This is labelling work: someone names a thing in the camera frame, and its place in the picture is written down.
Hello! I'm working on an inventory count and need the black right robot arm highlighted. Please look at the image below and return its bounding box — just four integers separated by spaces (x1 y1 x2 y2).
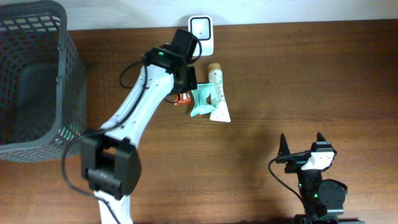
268 133 363 224

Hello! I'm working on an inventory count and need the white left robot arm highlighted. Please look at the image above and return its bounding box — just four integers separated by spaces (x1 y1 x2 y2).
80 29 201 223

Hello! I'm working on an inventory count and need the grey plastic mesh basket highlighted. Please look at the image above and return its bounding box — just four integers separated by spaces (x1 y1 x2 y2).
1 1 86 163

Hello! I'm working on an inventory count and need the white barcode scanner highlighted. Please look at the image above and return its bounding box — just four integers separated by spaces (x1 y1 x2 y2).
188 15 214 56

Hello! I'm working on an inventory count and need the white cream tube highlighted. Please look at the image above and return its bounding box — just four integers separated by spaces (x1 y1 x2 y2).
208 63 231 123

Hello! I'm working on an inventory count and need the orange chocolate bar wrapper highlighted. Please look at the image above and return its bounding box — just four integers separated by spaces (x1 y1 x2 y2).
174 92 192 106

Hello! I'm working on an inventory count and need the teal snack packet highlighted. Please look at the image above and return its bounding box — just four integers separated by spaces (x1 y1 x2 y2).
190 83 215 117

